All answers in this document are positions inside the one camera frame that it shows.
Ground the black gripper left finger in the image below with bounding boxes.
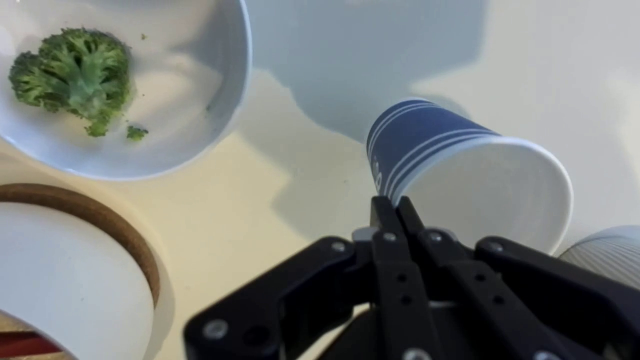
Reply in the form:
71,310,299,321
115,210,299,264
184,196,440,360

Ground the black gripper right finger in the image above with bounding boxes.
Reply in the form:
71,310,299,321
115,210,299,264
398,199,640,360

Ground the blue and white paper cup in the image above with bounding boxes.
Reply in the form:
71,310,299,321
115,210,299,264
365,99,574,254

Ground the white ceramic bowl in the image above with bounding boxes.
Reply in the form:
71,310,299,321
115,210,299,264
0,0,252,182

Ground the tall white ribbed vase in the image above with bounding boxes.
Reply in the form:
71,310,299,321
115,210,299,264
559,227,640,291

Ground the green broccoli floret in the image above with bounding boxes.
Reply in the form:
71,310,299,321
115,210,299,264
8,28,131,139

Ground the white saucepan with handle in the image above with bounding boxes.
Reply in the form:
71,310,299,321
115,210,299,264
0,184,160,360

